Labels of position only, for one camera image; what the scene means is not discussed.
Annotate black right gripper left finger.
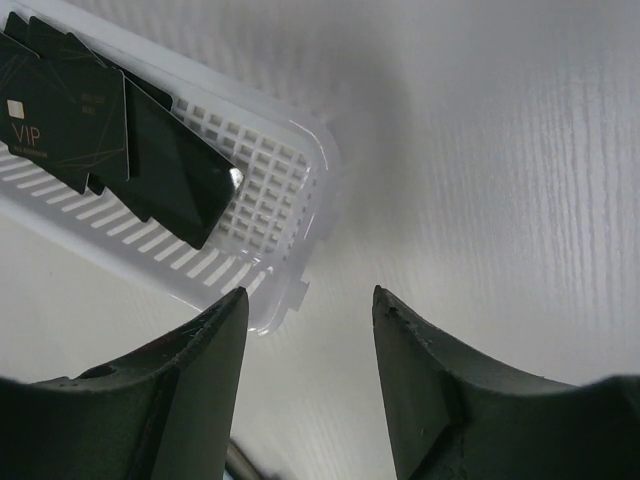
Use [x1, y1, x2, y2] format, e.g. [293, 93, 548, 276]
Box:
[1, 287, 249, 479]

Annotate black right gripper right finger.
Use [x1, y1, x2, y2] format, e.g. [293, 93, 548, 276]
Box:
[372, 287, 639, 479]

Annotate black cards in tray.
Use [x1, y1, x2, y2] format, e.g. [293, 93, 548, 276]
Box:
[1, 12, 243, 249]

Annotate white plastic tray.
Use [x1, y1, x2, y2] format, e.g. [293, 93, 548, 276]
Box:
[1, 1, 343, 335]

